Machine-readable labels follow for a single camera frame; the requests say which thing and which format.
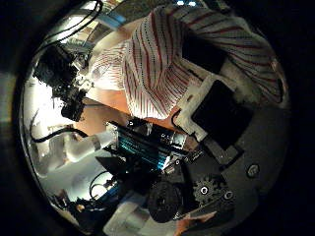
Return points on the black control box blue lights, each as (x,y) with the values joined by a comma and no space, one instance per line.
(141,144)

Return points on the white red-striped shirt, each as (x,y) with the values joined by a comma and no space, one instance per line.
(151,72)

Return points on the aluminium frame rail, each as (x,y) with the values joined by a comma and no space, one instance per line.
(113,19)

